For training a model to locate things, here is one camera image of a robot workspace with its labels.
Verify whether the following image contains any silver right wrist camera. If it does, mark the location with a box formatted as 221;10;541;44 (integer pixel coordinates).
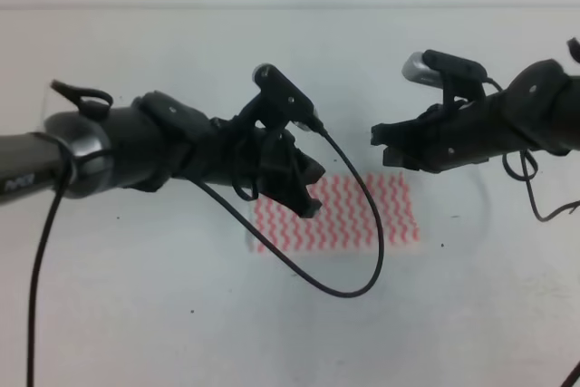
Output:
401;50;488;108

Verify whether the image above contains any black left camera cable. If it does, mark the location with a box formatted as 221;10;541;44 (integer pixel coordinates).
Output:
26;121;386;387

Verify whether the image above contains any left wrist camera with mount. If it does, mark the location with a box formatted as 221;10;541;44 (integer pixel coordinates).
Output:
253;63;324;134

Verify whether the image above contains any black right camera cable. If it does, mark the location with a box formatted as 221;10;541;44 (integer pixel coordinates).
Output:
484;76;580;224

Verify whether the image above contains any black camera cable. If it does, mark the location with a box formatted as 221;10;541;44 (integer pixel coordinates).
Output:
26;121;386;387
484;76;580;224

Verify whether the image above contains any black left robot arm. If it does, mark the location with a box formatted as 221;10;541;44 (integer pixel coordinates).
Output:
1;81;324;218

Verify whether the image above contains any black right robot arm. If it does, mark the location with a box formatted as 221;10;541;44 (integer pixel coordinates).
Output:
371;50;579;174

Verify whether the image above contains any pink white striped towel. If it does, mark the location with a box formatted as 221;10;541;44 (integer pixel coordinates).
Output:
249;172;421;256

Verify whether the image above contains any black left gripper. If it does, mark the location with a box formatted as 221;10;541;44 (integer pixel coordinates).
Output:
180;118;325;218

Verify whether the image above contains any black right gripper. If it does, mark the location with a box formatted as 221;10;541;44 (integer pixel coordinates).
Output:
371;107;508;174

